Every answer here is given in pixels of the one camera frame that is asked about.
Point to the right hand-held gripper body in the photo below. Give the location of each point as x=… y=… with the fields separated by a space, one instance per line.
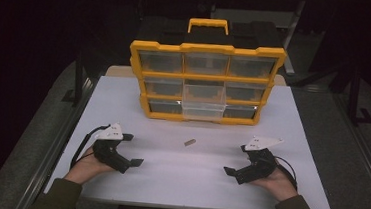
x=258 y=163

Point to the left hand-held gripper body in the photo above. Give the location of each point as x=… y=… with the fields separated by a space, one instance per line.
x=111 y=152

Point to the small metal screw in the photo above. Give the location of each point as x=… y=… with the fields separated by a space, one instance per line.
x=190 y=142

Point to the clear plastic drawer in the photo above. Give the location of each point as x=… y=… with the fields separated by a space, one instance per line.
x=203 y=112
x=204 y=92

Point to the person's right hand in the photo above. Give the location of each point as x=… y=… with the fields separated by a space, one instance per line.
x=279 y=185

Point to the person's left hand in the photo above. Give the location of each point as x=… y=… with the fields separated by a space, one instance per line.
x=84 y=168

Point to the black metal stand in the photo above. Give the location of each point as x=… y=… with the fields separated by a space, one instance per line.
x=354 y=97
x=78 y=82

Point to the group of clear drawers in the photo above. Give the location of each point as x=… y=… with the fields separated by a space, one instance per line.
x=161 y=62

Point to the yellow and black drawer organizer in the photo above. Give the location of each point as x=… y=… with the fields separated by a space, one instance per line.
x=208 y=48

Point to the metal floor rail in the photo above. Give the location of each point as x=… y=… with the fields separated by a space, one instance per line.
x=360 y=148
x=56 y=148

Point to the grey metal post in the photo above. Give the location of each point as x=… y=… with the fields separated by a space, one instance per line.
x=292 y=36

